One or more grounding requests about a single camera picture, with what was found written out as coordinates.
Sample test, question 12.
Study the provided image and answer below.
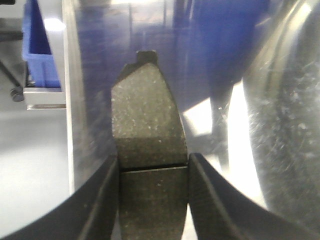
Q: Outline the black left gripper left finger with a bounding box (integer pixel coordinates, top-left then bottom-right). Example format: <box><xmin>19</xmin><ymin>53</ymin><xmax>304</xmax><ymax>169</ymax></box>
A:
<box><xmin>5</xmin><ymin>155</ymin><xmax>119</xmax><ymax>240</ymax></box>

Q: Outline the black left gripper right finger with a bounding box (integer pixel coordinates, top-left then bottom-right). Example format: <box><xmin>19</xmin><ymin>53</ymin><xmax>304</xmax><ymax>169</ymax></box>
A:
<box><xmin>188</xmin><ymin>153</ymin><xmax>320</xmax><ymax>240</ymax></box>

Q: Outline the grey brake pad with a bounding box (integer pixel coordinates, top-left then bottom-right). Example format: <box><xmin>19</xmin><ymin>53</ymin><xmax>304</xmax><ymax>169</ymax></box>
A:
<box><xmin>111</xmin><ymin>50</ymin><xmax>188</xmax><ymax>240</ymax></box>

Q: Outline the blue bin on floor left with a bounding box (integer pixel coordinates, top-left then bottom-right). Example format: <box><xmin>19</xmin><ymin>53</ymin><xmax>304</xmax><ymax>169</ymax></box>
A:
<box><xmin>22</xmin><ymin>0</ymin><xmax>61</xmax><ymax>88</ymax></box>

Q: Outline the black office chair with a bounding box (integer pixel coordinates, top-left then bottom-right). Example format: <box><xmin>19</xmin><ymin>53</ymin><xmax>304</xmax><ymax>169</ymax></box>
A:
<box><xmin>0</xmin><ymin>17</ymin><xmax>26</xmax><ymax>103</ymax></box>

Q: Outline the stainless steel rack frame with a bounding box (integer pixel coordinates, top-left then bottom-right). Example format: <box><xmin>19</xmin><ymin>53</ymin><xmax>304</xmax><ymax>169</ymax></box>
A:
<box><xmin>24</xmin><ymin>0</ymin><xmax>79</xmax><ymax>194</ymax></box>

